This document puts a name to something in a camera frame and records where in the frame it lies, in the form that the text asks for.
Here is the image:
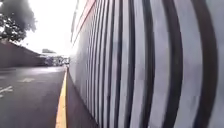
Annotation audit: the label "group of vehicles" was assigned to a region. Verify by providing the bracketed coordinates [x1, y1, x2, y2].
[41, 54, 70, 67]

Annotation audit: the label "grey ribbed metal building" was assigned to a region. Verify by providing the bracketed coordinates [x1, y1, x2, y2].
[68, 0, 224, 128]

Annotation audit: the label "grey concrete wall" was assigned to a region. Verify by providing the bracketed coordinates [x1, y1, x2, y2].
[0, 39, 48, 69]

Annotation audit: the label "tree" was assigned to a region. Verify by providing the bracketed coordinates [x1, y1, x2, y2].
[0, 0, 38, 44]

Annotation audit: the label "grey asphalt road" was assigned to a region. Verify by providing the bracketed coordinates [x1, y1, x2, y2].
[0, 65, 99, 128]

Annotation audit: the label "white road markings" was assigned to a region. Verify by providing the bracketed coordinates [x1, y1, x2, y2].
[0, 77, 36, 98]

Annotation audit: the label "yellow painted line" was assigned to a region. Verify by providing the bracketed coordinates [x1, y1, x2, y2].
[54, 68, 69, 128]

